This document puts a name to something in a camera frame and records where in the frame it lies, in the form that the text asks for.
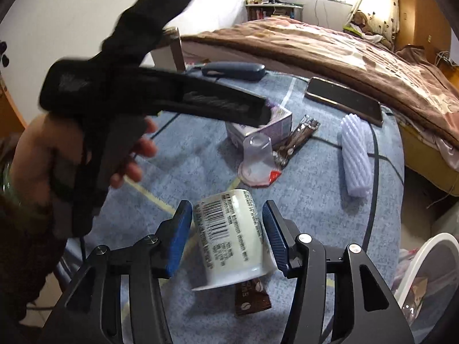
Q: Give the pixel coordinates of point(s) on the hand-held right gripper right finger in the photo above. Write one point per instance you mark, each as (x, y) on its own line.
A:
(274, 240)

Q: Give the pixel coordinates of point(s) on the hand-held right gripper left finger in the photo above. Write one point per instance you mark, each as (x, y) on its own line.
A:
(177, 243)

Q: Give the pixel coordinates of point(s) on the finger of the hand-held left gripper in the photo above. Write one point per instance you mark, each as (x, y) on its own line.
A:
(157, 3)
(222, 102)

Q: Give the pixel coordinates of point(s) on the white yogurt cup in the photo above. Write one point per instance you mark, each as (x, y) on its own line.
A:
(229, 243)

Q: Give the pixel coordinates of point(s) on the white round mesh bin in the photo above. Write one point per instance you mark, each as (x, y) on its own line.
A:
(421, 258)

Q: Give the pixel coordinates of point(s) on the beige paper carton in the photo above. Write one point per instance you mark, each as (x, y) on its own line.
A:
(417, 288)

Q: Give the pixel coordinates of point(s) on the person's left forearm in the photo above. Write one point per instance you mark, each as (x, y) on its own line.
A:
(21, 251)

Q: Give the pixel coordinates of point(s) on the person's left hand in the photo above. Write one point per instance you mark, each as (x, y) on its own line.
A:
(43, 150)

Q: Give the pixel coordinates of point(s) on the dark blue glasses case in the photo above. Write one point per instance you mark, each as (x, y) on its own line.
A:
(233, 71)

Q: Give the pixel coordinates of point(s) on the white thermos cup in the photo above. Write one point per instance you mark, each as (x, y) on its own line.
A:
(168, 55)

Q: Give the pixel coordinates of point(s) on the clear plastic cup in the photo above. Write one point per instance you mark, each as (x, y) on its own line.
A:
(256, 150)

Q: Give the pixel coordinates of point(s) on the small pale milk carton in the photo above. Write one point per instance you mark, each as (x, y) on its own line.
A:
(279, 122)

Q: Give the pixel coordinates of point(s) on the brown coffee sachet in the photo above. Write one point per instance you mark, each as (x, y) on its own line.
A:
(296, 138)
(251, 299)

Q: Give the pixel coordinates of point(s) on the red white foil lid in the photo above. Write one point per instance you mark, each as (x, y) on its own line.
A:
(274, 176)

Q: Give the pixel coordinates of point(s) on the cluttered corner desk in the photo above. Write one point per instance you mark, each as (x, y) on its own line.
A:
(272, 10)

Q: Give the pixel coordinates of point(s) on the white foam fruit net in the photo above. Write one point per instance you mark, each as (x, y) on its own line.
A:
(355, 157)

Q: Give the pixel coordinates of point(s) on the black smartphone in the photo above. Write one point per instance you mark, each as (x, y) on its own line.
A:
(340, 101)

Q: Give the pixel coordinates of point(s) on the bed with brown blanket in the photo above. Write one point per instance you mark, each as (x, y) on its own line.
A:
(340, 50)

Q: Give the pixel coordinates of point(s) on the brown plush bear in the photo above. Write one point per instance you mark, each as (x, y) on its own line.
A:
(358, 19)

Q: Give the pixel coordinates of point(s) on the bed with yellow skirt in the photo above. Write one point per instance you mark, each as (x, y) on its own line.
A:
(430, 154)

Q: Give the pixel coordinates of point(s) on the patterned curtain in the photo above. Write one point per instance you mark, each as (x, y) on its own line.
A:
(380, 3)

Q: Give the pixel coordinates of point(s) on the wooden wardrobe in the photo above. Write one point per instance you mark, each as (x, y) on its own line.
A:
(419, 25)

